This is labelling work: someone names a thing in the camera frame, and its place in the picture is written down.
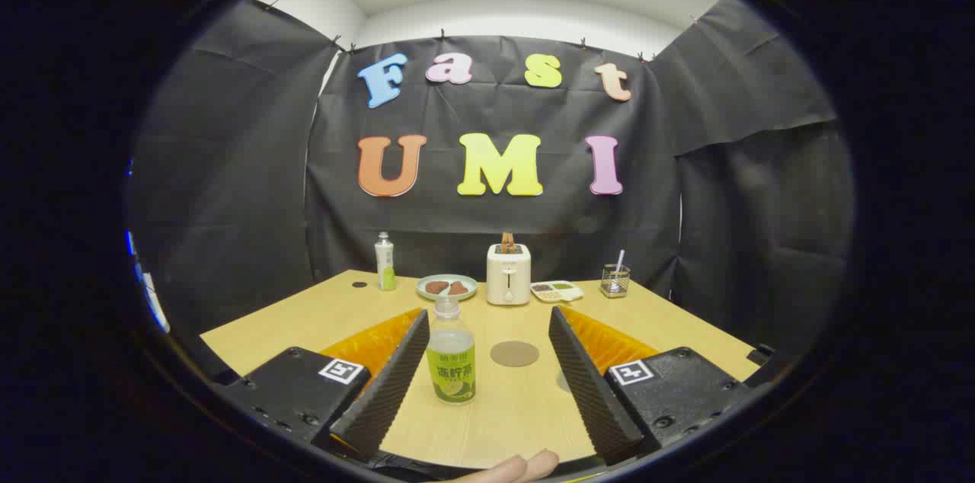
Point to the wooden table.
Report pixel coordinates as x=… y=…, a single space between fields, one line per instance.
x=495 y=422

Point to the cream toaster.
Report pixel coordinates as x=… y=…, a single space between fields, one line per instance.
x=508 y=277

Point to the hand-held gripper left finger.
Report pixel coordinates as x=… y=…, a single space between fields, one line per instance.
x=388 y=399

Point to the black backdrop cloth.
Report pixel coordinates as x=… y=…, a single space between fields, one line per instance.
x=495 y=228

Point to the white spoon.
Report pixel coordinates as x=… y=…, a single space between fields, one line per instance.
x=619 y=260

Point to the toast in toaster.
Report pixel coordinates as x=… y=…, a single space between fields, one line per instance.
x=507 y=241

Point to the round brown coaster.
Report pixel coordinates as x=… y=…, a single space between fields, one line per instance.
x=514 y=353

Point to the light green plate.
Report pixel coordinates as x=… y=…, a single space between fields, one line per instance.
x=447 y=295

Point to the green label juice bottle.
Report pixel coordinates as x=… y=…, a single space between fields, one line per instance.
x=451 y=376

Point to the white divided snack dish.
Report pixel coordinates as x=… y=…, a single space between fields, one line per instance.
x=557 y=292

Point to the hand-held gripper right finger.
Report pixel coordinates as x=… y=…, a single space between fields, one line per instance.
x=590 y=391

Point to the small white green bottle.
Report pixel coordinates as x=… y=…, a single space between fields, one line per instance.
x=385 y=262

